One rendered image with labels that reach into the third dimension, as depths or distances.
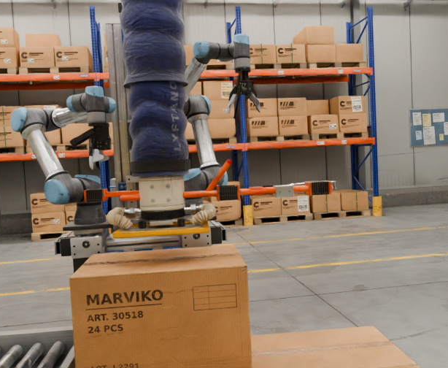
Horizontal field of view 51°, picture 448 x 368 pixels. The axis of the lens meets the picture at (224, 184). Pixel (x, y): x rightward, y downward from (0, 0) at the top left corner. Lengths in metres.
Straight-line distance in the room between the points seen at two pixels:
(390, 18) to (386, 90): 1.67
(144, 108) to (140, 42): 0.23
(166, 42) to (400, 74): 10.49
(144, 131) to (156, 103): 0.11
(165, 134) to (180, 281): 0.52
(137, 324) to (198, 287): 0.24
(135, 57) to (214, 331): 0.99
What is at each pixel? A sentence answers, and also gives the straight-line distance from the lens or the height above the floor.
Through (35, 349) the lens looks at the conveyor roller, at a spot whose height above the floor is 0.55.
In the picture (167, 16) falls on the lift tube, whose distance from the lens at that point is 1.75.
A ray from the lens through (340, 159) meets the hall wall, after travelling 11.15.
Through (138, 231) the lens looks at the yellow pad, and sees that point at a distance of 1.66.
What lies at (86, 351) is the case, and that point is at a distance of 1.73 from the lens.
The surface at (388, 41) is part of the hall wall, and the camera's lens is 12.00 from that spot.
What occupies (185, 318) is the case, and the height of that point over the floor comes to 0.77.
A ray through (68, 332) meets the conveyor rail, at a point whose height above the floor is 0.58.
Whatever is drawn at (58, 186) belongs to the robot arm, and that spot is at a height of 1.23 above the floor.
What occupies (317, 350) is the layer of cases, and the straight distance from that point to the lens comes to 1.97.
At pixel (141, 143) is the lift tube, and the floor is 1.38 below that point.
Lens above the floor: 1.31
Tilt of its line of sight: 3 degrees down
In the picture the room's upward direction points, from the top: 3 degrees counter-clockwise
